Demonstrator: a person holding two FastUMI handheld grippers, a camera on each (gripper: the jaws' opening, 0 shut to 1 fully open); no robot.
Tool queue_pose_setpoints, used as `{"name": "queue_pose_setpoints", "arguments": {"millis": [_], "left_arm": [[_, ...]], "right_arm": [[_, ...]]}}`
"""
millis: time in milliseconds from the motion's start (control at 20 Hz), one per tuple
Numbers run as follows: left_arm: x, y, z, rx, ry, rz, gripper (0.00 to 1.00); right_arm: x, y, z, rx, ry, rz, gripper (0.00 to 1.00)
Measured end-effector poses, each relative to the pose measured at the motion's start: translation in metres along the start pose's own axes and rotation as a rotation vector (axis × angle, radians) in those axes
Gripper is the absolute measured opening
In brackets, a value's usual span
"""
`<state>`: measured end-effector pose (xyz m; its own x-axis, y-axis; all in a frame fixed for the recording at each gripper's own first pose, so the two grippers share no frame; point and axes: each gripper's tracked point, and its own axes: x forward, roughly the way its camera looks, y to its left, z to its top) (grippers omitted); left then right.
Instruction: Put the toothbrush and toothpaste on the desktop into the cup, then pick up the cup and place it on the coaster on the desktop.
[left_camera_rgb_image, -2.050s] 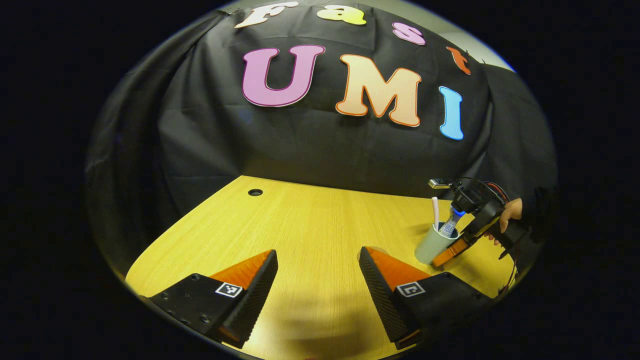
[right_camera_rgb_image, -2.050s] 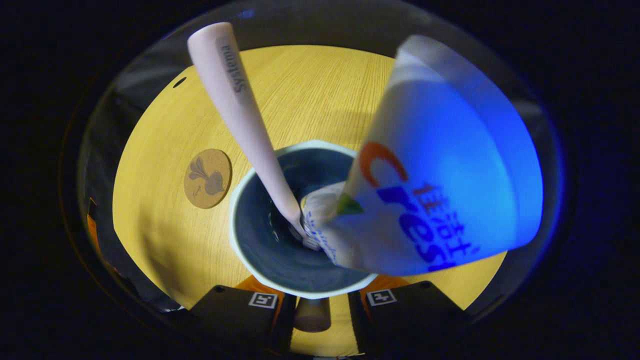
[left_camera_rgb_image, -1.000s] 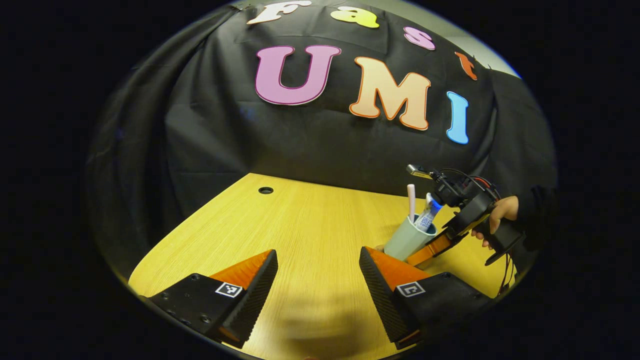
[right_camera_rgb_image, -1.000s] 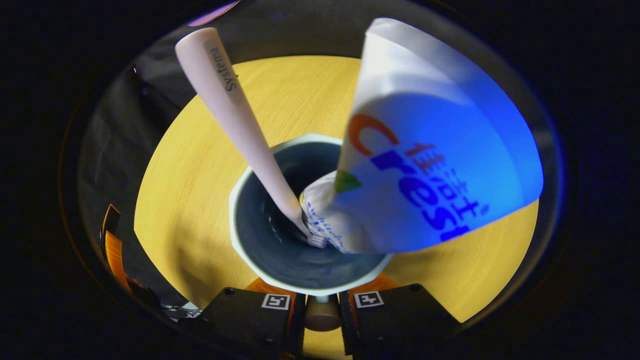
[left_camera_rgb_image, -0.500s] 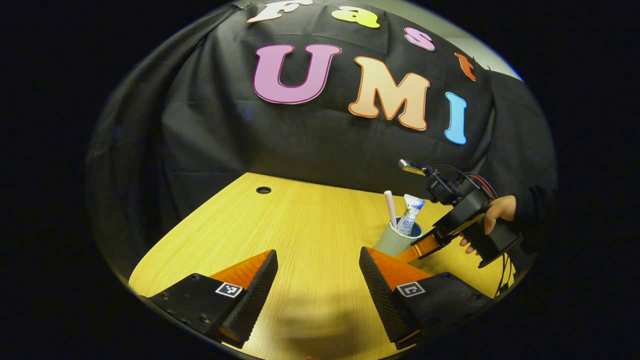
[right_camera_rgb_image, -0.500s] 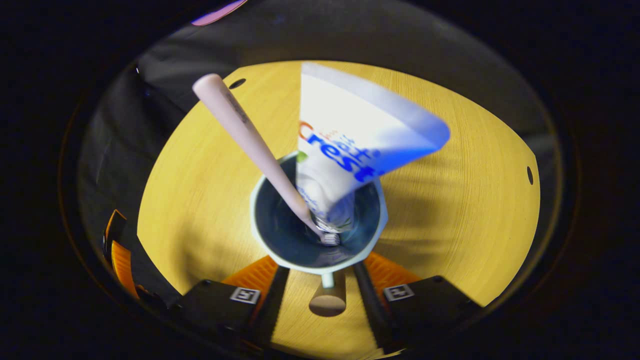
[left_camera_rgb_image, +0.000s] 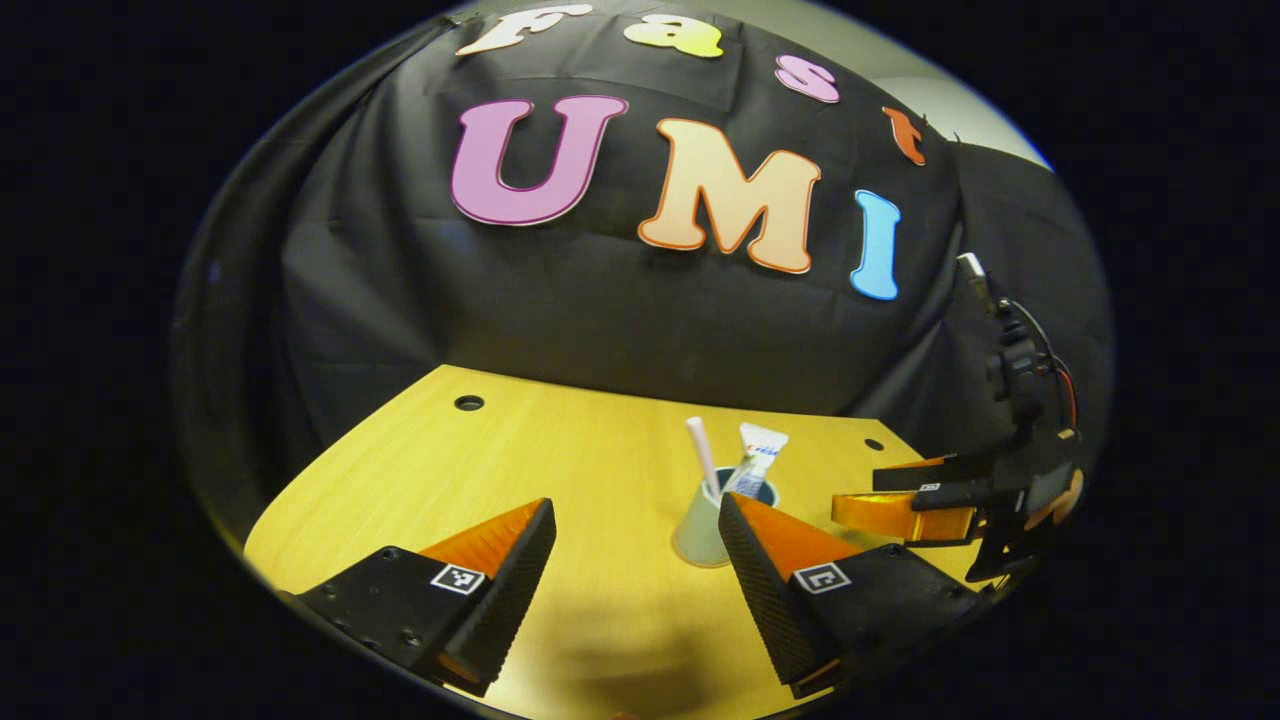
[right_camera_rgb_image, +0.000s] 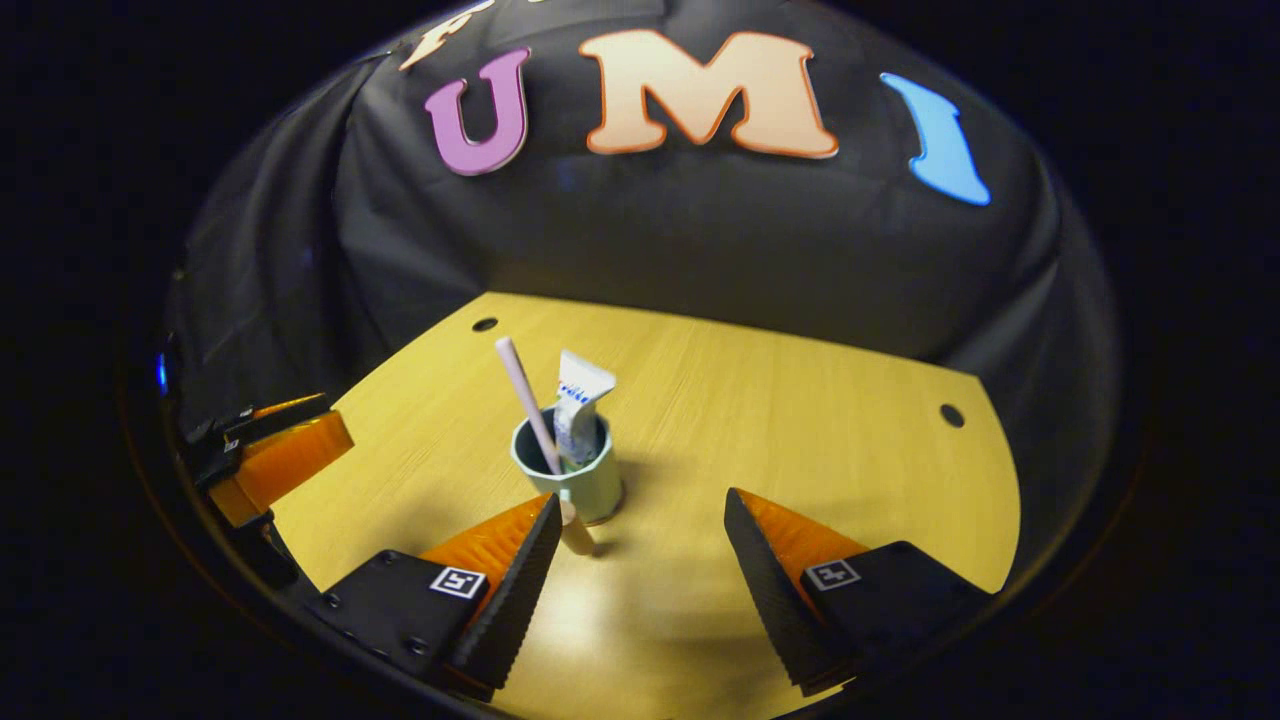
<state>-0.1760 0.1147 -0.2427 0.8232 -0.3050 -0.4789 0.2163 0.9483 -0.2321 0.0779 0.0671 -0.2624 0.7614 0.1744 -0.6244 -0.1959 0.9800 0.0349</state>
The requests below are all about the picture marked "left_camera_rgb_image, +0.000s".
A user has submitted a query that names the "white toothpaste tube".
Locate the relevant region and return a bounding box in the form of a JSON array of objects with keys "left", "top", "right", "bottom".
[{"left": 722, "top": 422, "right": 790, "bottom": 501}]

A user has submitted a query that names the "black backdrop cloth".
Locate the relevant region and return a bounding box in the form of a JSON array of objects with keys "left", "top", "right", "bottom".
[{"left": 170, "top": 0, "right": 1116, "bottom": 601}]

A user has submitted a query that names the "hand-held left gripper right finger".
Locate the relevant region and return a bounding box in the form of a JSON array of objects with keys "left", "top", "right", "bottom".
[{"left": 717, "top": 491, "right": 991, "bottom": 701}]

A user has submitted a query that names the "pale pink toothbrush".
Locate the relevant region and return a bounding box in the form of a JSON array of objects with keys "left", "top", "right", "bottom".
[{"left": 685, "top": 417, "right": 723, "bottom": 499}]

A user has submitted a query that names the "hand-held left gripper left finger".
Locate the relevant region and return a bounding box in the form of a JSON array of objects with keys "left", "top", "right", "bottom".
[{"left": 283, "top": 497, "right": 558, "bottom": 699}]

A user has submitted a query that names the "pale green cup wooden handle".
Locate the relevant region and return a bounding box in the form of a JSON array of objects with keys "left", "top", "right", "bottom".
[{"left": 672, "top": 466, "right": 781, "bottom": 569}]

